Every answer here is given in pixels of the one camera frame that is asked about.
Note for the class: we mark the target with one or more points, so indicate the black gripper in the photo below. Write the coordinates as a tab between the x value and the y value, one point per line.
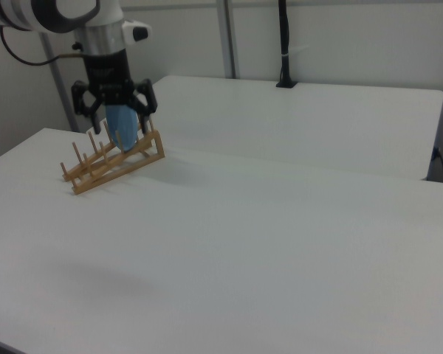
107	73

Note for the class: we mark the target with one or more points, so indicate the blue round plate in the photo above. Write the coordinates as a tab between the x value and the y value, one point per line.
122	125

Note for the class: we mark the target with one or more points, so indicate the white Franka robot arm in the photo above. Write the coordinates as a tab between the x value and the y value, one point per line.
40	14

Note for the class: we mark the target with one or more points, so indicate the wooden plate rack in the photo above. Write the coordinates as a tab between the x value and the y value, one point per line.
114	172

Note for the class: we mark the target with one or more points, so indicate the grey metal partition post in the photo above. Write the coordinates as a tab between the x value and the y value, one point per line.
227	37
61	92

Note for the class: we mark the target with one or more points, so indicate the black camera stand pole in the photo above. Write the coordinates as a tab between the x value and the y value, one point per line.
285	37

